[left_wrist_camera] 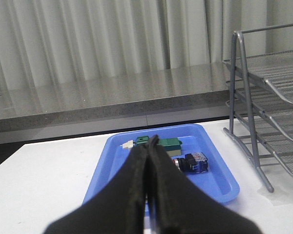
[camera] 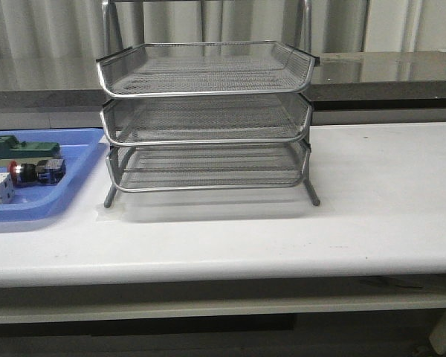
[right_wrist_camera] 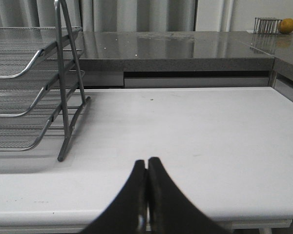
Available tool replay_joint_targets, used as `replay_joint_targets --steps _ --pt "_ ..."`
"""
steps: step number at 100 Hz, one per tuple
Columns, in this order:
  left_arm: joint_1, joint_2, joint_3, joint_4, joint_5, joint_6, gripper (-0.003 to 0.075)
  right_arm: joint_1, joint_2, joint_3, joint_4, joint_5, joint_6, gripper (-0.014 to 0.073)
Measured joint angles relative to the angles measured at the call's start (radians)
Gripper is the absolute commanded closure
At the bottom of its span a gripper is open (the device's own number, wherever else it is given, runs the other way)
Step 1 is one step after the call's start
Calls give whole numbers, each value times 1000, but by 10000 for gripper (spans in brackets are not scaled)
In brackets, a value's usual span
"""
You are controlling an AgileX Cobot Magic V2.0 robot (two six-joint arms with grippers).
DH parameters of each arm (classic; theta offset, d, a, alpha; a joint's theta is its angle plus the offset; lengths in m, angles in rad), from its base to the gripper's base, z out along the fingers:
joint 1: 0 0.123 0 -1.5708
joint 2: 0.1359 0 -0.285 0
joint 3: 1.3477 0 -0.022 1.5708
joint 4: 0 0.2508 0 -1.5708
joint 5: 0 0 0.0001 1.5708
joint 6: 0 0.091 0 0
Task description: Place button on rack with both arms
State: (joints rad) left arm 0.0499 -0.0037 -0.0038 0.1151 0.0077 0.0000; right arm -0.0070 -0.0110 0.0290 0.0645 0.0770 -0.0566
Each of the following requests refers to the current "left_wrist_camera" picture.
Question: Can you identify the grey counter ledge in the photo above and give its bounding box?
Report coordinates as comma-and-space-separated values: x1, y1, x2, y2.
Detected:
0, 62, 229, 144

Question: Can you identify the red emergency stop button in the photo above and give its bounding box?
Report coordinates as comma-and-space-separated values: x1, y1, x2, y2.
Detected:
172, 152, 209, 174

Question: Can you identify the grey metal rack frame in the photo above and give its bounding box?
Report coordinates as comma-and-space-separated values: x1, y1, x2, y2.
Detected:
224, 29, 293, 192

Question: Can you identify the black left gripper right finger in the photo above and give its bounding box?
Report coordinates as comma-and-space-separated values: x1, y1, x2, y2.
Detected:
147, 135, 261, 234

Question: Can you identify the blue plastic tray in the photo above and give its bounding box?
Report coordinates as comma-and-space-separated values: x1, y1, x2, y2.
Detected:
83, 124, 240, 203

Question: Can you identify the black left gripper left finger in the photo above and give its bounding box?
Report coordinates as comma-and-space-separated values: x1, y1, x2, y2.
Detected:
45, 146, 148, 234

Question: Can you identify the green terminal block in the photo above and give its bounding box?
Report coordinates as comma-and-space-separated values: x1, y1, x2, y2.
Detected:
134, 136, 182, 156

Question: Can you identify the white plastic block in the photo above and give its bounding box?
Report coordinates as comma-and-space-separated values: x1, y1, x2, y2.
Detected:
122, 140, 134, 149

